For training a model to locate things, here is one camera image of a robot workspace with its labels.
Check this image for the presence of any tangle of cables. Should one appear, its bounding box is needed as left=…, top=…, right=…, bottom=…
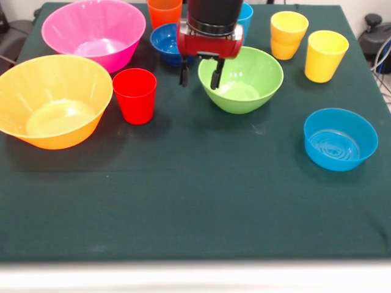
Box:
left=371, top=36, right=391, bottom=104

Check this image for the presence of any green plastic bowl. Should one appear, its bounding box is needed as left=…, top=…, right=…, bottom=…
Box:
left=197, top=46, right=284, bottom=115

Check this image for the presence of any amber yellow plastic cup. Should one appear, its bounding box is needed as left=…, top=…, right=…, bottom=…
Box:
left=270, top=35, right=303, bottom=60

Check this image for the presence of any light blue plastic cup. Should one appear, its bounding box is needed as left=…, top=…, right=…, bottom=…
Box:
left=237, top=2, right=254, bottom=48

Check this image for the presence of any dark blue plastic bowl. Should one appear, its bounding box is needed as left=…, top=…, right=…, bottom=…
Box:
left=150, top=23, right=196, bottom=67

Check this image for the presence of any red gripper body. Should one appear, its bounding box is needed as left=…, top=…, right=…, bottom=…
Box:
left=176, top=29, right=244, bottom=60

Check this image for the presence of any large pink plastic bowl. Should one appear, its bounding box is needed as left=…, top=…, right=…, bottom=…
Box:
left=41, top=0, right=147, bottom=74

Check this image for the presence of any large yellow-orange plastic bowl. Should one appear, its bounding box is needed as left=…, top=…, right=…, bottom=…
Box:
left=0, top=54, right=114, bottom=150

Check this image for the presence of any dark green table cloth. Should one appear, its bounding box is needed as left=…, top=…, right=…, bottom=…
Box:
left=0, top=2, right=391, bottom=262

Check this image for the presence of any orange plastic cup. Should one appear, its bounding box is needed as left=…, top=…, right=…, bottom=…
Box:
left=147, top=0, right=183, bottom=31

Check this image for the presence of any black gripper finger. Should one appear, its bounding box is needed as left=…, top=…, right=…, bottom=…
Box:
left=178, top=56, right=190, bottom=87
left=210, top=58, right=226, bottom=90

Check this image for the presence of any light blue plastic bowl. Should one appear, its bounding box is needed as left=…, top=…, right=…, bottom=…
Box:
left=303, top=107, right=379, bottom=172

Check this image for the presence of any red plastic cup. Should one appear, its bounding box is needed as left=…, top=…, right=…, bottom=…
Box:
left=112, top=68, right=158, bottom=126

